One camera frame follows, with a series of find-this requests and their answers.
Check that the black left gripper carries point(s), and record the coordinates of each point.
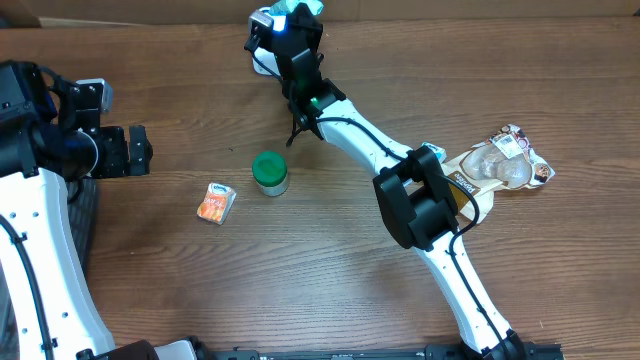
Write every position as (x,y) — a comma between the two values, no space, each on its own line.
(121,164)

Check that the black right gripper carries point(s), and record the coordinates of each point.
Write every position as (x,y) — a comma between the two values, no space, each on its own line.
(313,32)

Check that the mint green wipes packet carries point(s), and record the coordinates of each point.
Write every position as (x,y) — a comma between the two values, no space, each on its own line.
(284,7)

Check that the orange tissue packet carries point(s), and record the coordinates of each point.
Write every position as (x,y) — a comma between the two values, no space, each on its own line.
(217,203)

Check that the green lid jar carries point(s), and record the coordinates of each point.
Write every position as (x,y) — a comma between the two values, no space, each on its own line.
(270,172)

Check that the brown snack bag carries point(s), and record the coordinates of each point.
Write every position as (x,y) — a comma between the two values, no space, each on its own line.
(504,161)

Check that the teal candy packet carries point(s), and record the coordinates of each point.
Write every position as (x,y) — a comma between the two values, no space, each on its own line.
(440,152)

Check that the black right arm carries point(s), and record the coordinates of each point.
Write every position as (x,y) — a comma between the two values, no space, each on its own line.
(414,196)

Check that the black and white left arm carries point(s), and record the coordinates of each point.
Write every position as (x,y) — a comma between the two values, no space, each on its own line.
(51,136)

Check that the white barcode scanner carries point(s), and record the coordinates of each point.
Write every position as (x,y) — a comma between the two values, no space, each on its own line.
(263,60)

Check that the grey mesh basket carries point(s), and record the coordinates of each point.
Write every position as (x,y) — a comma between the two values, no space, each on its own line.
(82,205)

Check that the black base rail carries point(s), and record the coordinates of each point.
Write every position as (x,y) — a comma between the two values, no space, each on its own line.
(430,352)

